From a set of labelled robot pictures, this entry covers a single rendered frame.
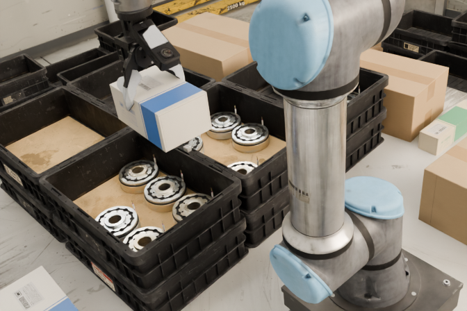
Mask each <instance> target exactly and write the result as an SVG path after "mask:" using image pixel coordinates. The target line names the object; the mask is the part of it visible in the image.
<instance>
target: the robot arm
mask: <svg viewBox="0 0 467 311"><path fill-rule="evenodd" d="M111 1H112V2H113V5H114V8H115V14H117V18H118V19H120V21H121V25H122V30H123V32H121V33H120V35H118V36H115V37H114V40H115V45H116V48H117V53H118V56H119V59H120V60H121V61H122V62H124V65H123V74H124V76H122V77H119V78H118V80H117V87H118V88H119V90H120V91H121V93H122V94H123V100H124V106H125V108H126V110H127V111H130V109H131V108H132V107H133V105H134V101H133V100H134V97H135V95H136V88H137V86H138V84H139V83H140V81H141V78H142V76H141V75H140V73H139V72H138V70H137V69H138V66H140V67H142V68H144V69H147V68H148V66H150V65H152V64H155V65H156V66H157V67H158V68H159V69H160V70H161V71H162V72H164V71H165V70H168V69H169V70H170V71H171V72H172V74H173V75H174V76H176V77H177V78H179V79H182V80H185V76H184V72H183V68H182V66H181V62H180V53H179V52H178V51H177V50H176V49H175V48H174V47H173V46H172V44H171V43H170V42H169V40H168V39H167V38H166V37H165V36H164V34H162V32H161V31H160V30H159V29H158V27H157V26H156V25H155V24H154V23H153V21H152V20H150V19H148V20H147V19H146V18H145V17H147V16H149V15H151V14H152V13H153V9H152V5H151V3H152V0H111ZM404 5H405V0H262V1H261V2H260V3H259V4H258V6H257V7H256V8H255V10H254V12H253V14H252V18H251V20H250V23H249V35H248V36H249V50H250V53H251V56H252V60H253V61H257V63H258V66H257V70H258V71H259V73H260V75H261V76H262V77H263V78H264V79H265V80H266V81H267V82H268V83H269V84H271V86H272V88H273V90H274V91H275V92H276V93H277V94H279V95H280V96H282V97H283V98H284V117H285V129H286V152H287V165H288V188H289V200H290V211H289V212H288V213H287V215H286V216H285V217H284V220H283V222H282V237H283V239H282V241H281V242H280V243H279V244H275V245H274V248H273V249H271V251H270V262H271V264H272V267H273V269H274V270H275V272H276V274H277V275H278V277H279V278H280V279H281V281H282V282H283V283H284V285H285V286H287V288H288V289H289V290H290V291H291V292H292V293H294V294H295V295H296V296H297V297H299V298H300V299H302V300H303V301H306V302H307V303H319V302H321V301H322V300H324V299H325V298H327V297H328V296H331V295H332V294H333V293H332V292H334V291H335V290H336V291H337V292H338V293H339V295H340V296H342V297H343V298H344V299H345V300H346V301H348V302H350V303H352V304H355V305H357V306H361V307H364V308H384V307H388V306H390V305H393V304H395V303H397V302H398V301H400V300H401V299H402V298H403V297H404V296H405V295H406V293H407V292H408V290H409V285H410V272H409V268H408V265H407V262H406V260H405V259H404V256H403V254H402V224H403V214H404V206H403V197H402V194H401V192H400V190H399V189H398V188H397V187H396V186H394V185H393V184H392V183H390V182H388V181H387V180H384V179H381V178H376V177H372V176H356V177H352V178H349V179H345V150H346V117H347V95H348V94H349V93H351V92H352V91H353V90H355V88H356V87H357V85H358V84H359V67H360V55H361V53H363V52H364V51H366V50H368V49H369V48H371V47H373V46H375V45H377V44H379V43H380V42H382V41H383V40H385V39H386V38H387V37H388V36H389V35H390V34H391V33H392V32H393V31H394V30H395V28H396V27H397V26H398V24H399V22H400V20H401V18H402V14H403V12H404ZM122 36H123V37H122ZM118 45H119V46H120V49H121V52H122V56H121V55H120V51H119V48H118Z"/></svg>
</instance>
